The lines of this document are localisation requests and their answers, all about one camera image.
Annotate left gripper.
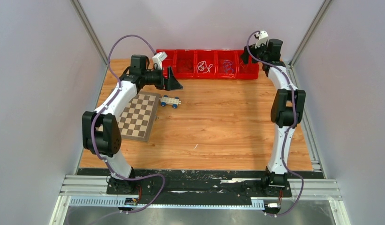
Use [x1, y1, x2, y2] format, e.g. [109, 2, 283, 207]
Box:
[141, 67, 182, 91]

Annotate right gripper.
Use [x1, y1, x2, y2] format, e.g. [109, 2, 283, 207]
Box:
[241, 40, 269, 65]

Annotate blue wire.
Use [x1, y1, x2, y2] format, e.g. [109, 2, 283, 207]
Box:
[222, 60, 235, 75]

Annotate white wire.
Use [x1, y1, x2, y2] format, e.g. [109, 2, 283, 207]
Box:
[197, 60, 214, 74]

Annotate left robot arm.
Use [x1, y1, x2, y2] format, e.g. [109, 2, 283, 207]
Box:
[82, 52, 183, 194]

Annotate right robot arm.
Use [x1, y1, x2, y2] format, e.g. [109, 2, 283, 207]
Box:
[241, 39, 306, 196]

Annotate red bin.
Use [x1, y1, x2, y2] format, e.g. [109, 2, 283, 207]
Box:
[215, 50, 237, 79]
[156, 49, 176, 77]
[175, 49, 195, 79]
[235, 50, 259, 80]
[194, 50, 216, 79]

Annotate white toy car blue wheels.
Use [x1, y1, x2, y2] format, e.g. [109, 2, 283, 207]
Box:
[159, 95, 182, 109]

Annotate checkered chessboard mat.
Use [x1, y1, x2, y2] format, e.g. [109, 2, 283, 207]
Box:
[118, 92, 161, 142]

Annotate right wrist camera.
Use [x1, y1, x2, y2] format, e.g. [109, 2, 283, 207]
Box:
[254, 30, 269, 48]

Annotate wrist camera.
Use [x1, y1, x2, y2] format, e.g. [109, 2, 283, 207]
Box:
[254, 30, 269, 48]
[152, 52, 167, 70]

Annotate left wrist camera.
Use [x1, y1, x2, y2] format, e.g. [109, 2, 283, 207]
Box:
[152, 52, 167, 70]

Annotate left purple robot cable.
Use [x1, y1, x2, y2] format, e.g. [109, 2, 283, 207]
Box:
[90, 34, 166, 215]

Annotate right aluminium frame post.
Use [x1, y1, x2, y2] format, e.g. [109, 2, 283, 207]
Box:
[289, 0, 333, 67]

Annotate aluminium frame post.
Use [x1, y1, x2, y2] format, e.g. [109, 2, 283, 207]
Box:
[289, 0, 333, 67]
[70, 0, 108, 65]

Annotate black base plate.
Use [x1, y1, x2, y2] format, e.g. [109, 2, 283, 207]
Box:
[76, 168, 325, 206]

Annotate left aluminium frame post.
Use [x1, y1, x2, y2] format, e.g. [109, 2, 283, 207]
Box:
[70, 0, 108, 65]

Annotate aluminium front rail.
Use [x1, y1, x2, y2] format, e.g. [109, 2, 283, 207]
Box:
[60, 175, 342, 210]

